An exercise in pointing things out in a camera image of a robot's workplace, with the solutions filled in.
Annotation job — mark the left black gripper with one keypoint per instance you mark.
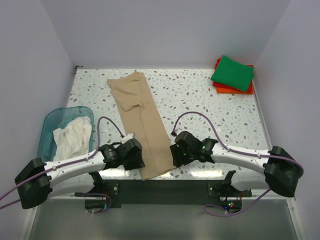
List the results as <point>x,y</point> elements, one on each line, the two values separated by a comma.
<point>138,162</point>

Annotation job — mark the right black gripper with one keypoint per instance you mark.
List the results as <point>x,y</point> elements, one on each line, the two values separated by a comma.
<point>177,160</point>

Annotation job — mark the beige t shirt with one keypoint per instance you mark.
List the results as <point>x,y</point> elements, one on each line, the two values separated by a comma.
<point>139,115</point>

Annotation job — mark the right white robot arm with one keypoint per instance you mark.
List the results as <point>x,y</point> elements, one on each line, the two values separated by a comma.
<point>271,169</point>

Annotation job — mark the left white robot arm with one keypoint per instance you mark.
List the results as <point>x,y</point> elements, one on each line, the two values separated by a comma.
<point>39,180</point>

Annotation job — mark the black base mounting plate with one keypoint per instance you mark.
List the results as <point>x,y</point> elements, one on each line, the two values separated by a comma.
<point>161,192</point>

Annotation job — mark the white cloth in basket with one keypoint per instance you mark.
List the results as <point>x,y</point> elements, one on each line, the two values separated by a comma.
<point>73,140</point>

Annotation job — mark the folded orange t shirt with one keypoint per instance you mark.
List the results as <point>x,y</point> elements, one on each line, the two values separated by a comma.
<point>226,89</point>

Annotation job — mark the teal plastic basket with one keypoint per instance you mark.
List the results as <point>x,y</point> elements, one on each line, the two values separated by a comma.
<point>58,119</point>

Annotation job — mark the folded green t shirt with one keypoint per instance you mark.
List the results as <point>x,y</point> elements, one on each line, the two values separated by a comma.
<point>233,74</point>

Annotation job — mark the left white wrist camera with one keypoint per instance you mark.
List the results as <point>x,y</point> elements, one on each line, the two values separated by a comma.
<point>127,137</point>

